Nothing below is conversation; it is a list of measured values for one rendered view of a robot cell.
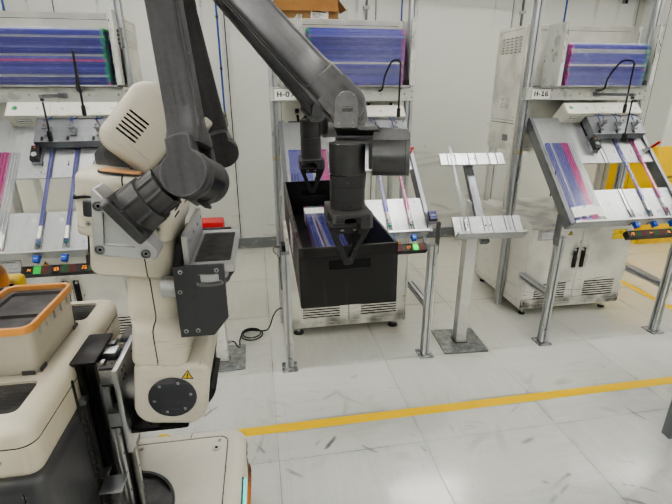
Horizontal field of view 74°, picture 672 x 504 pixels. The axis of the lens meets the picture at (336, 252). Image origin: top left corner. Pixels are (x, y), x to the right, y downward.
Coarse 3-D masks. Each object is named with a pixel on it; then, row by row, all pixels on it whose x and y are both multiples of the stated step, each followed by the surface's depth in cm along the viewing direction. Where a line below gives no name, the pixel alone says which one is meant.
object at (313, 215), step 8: (304, 208) 125; (312, 208) 125; (320, 208) 124; (304, 216) 124; (312, 216) 117; (320, 216) 117; (312, 224) 110; (320, 224) 110; (312, 232) 104; (320, 232) 104; (328, 232) 104; (312, 240) 104; (320, 240) 98; (328, 240) 98; (344, 240) 98
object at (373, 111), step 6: (372, 108) 239; (378, 108) 240; (384, 108) 240; (390, 108) 241; (396, 108) 241; (402, 108) 242; (372, 114) 237; (378, 114) 238; (384, 114) 238; (390, 114) 239; (396, 114) 239; (402, 114) 240; (402, 120) 242
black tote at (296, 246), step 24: (288, 192) 128; (288, 216) 106; (384, 240) 84; (312, 264) 75; (336, 264) 76; (360, 264) 77; (384, 264) 77; (312, 288) 77; (336, 288) 78; (360, 288) 78; (384, 288) 79
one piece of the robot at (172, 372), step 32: (96, 256) 90; (160, 256) 92; (128, 288) 95; (160, 320) 97; (160, 352) 96; (192, 352) 102; (160, 384) 98; (192, 384) 100; (160, 416) 101; (192, 416) 102
